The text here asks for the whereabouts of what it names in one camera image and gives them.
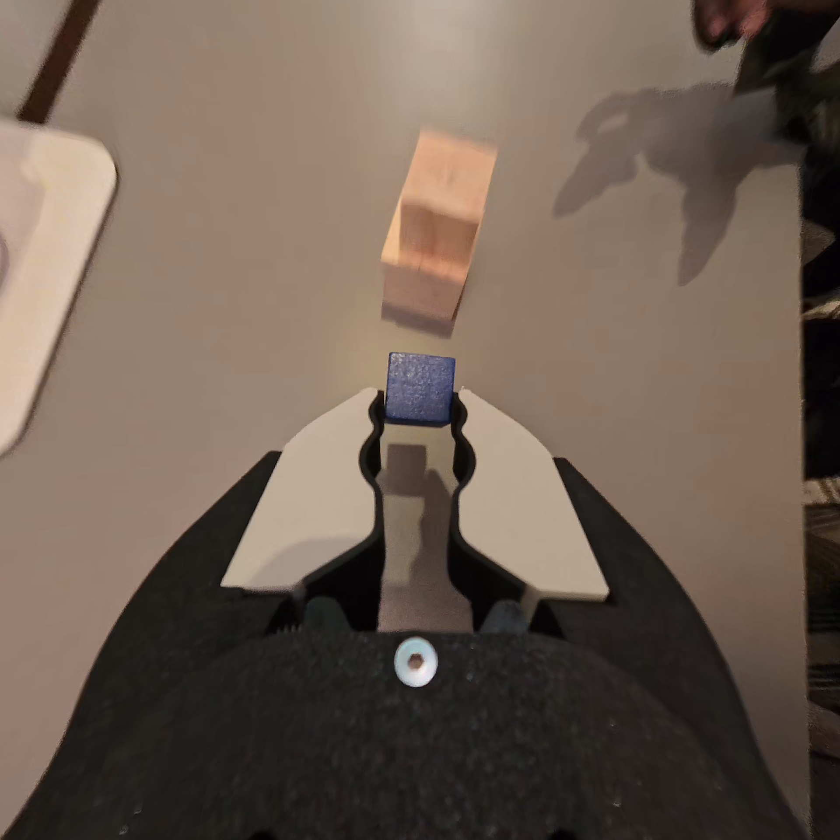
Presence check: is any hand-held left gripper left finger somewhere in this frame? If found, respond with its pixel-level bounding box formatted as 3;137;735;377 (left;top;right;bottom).
220;387;386;630

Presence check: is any white document stand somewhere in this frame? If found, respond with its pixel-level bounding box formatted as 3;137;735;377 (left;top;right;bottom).
0;118;119;457

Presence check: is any blue wooden cube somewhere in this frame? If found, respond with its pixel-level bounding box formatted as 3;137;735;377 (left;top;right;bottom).
384;352;457;427

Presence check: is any person's plaid shirt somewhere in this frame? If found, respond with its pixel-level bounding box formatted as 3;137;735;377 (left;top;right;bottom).
802;295;840;756

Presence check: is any person's right hand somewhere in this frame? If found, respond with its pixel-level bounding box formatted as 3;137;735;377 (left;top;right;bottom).
692;0;772;52

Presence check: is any small natural wooden cube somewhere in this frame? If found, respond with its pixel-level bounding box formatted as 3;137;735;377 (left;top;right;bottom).
397;128;500;266

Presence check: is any large natural wooden cube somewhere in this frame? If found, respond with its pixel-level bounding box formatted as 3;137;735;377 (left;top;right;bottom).
379;223;480;315

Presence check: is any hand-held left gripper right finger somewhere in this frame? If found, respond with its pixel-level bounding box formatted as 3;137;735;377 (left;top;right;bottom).
449;387;610;630

